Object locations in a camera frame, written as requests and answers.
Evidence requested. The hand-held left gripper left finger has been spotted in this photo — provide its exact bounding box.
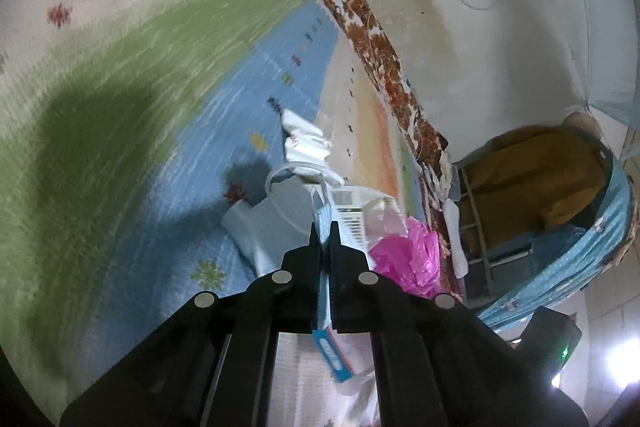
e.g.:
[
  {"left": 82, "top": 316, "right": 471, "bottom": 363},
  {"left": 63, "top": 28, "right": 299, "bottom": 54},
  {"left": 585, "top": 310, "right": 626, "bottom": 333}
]
[{"left": 60, "top": 224, "right": 321, "bottom": 427}]

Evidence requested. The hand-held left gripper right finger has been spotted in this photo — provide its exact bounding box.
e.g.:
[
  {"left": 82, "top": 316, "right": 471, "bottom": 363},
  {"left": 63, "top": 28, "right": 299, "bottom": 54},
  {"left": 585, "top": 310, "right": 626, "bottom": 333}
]
[{"left": 330, "top": 224, "right": 588, "bottom": 427}]

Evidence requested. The white plastic bag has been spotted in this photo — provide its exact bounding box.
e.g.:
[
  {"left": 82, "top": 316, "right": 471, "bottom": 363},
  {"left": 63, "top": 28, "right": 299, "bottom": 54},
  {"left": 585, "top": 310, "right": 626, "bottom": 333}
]
[{"left": 222, "top": 162, "right": 351, "bottom": 280}]

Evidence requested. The blue and white carton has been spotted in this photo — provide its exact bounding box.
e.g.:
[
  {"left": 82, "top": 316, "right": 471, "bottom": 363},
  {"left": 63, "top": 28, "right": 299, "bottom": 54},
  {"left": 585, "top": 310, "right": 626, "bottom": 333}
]
[{"left": 311, "top": 187, "right": 396, "bottom": 384}]

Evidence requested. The white paper wrapper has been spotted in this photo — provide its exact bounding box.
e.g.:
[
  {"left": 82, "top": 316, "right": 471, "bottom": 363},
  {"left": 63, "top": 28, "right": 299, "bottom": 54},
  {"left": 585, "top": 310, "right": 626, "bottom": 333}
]
[{"left": 280, "top": 109, "right": 334, "bottom": 165}]

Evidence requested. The pink plastic bag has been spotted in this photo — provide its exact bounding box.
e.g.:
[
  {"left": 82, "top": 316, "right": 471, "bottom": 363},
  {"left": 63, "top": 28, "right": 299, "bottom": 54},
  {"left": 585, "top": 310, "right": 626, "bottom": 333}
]
[{"left": 369, "top": 217, "right": 442, "bottom": 299}]

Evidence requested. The clear plastic wrapper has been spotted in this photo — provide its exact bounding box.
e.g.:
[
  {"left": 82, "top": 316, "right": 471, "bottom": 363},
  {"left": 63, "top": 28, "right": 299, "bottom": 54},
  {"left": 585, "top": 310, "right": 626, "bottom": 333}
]
[{"left": 361, "top": 198, "right": 407, "bottom": 239}]

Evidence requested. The blue patterned curtain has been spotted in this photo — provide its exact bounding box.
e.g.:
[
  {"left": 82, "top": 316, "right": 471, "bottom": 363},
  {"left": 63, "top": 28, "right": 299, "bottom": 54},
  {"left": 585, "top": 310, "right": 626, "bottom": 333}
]
[{"left": 477, "top": 146, "right": 635, "bottom": 329}]

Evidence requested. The white cloth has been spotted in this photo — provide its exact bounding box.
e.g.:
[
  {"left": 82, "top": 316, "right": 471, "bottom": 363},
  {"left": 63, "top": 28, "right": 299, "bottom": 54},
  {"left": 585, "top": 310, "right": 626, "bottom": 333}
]
[{"left": 442, "top": 198, "right": 470, "bottom": 279}]

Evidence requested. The patterned small cloth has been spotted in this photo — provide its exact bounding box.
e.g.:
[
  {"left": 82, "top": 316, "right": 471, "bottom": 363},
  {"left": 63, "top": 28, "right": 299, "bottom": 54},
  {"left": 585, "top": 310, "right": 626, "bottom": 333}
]
[{"left": 421, "top": 152, "right": 455, "bottom": 209}]

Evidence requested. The yellow garment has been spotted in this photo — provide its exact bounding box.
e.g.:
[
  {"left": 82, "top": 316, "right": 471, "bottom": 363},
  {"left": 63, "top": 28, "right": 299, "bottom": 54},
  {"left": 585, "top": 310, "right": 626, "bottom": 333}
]
[{"left": 466, "top": 126, "right": 610, "bottom": 249}]

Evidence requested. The metal bed frame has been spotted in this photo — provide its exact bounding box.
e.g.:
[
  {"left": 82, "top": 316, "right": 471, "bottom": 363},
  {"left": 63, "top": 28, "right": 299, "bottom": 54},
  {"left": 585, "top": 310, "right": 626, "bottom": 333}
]
[{"left": 456, "top": 166, "right": 537, "bottom": 299}]

